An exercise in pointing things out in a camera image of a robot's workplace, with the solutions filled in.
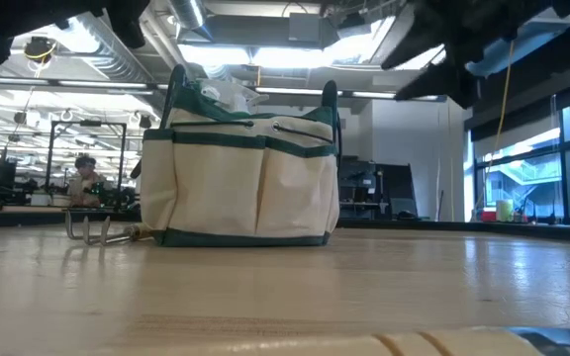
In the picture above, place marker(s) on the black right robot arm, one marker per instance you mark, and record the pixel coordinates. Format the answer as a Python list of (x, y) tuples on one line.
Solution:
[(562, 7)]

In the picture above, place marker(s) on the black background gantry frame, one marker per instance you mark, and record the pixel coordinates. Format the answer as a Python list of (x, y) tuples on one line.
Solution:
[(50, 158)]

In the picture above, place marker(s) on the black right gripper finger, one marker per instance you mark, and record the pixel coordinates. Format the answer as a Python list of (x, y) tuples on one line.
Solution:
[(418, 52), (448, 81)]

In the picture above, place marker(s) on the cream green canvas garden bag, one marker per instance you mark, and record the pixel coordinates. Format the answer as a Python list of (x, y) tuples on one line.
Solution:
[(240, 188)]

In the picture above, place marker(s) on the silver ribbed ceiling duct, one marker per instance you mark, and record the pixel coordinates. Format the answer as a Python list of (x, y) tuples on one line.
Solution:
[(117, 54)]

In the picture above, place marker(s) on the smooth silver ceiling duct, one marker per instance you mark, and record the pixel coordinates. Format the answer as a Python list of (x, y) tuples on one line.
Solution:
[(188, 12)]

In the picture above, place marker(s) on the red container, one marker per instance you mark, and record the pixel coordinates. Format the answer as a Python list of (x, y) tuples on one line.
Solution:
[(488, 216)]

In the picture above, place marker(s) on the yellow-green cup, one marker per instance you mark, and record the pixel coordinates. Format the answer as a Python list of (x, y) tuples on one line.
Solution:
[(504, 210)]

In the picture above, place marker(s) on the person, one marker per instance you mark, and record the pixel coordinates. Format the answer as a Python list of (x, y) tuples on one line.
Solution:
[(87, 185)]

